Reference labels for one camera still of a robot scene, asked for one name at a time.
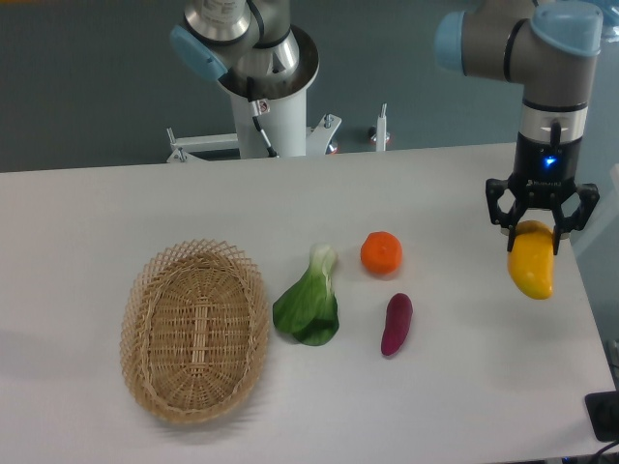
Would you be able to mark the oval wicker basket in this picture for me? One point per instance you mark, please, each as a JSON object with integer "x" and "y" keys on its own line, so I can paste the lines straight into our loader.
{"x": 195, "y": 332}

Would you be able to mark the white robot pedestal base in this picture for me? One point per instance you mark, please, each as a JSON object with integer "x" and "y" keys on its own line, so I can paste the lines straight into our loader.
{"x": 264, "y": 129}

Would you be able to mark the black device at table edge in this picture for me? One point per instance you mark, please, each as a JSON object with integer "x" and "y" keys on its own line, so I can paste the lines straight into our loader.
{"x": 602, "y": 409}

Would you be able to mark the green bok choy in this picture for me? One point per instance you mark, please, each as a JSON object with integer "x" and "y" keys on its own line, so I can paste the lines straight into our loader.
{"x": 308, "y": 310}

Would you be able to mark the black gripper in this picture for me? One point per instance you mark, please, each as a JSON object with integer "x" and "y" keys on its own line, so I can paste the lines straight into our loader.
{"x": 543, "y": 177}

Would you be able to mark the orange tangerine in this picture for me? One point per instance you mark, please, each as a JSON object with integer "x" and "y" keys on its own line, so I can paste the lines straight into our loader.
{"x": 381, "y": 253}

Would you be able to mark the yellow mango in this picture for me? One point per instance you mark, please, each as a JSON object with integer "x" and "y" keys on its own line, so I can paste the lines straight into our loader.
{"x": 531, "y": 261}

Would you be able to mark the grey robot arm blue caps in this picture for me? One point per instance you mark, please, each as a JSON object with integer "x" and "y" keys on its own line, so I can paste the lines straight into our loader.
{"x": 266, "y": 65}

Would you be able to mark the purple sweet potato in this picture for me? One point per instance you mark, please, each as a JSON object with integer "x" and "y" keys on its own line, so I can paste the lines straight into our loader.
{"x": 399, "y": 314}

